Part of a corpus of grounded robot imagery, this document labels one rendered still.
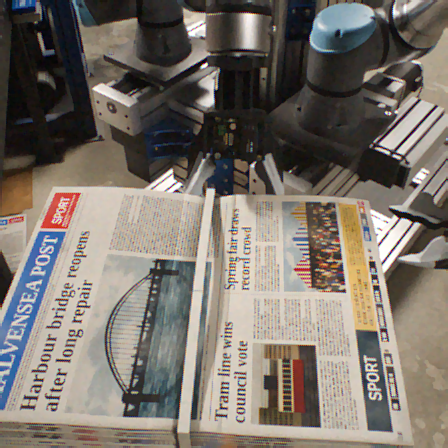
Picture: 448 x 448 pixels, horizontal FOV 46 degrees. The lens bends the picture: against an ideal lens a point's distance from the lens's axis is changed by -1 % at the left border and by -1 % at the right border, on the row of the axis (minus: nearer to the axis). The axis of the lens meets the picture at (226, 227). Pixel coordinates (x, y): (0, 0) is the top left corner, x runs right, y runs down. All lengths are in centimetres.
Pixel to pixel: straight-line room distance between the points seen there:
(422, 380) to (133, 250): 133
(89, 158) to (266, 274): 197
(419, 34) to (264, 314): 73
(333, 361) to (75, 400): 22
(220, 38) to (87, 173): 181
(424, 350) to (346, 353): 135
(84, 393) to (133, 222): 20
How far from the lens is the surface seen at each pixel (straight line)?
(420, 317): 190
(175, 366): 47
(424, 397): 174
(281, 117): 117
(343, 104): 111
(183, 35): 139
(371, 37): 108
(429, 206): 92
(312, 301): 51
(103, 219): 59
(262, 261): 54
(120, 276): 54
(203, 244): 54
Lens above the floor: 147
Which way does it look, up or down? 46 degrees down
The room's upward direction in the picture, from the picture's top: straight up
